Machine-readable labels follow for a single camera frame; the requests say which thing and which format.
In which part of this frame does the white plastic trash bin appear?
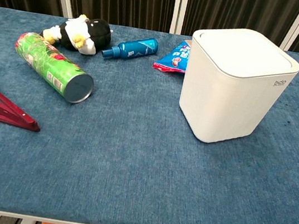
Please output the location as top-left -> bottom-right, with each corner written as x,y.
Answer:
173,20 -> 299,155

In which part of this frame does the white plastic trash bin lid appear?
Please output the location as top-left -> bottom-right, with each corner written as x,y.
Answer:
194,26 -> 298,82

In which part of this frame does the green cylindrical chips can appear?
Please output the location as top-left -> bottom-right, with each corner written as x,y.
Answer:
8,30 -> 101,106

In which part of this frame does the blue table cloth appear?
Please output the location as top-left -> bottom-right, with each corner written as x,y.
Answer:
0,7 -> 299,224

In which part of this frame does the blue and red snack bag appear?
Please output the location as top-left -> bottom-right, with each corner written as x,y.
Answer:
152,35 -> 192,75

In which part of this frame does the blue spray bottle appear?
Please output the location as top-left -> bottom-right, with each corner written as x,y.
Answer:
100,31 -> 160,66

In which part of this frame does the black and white plush toy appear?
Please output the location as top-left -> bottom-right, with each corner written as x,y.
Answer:
37,8 -> 116,59

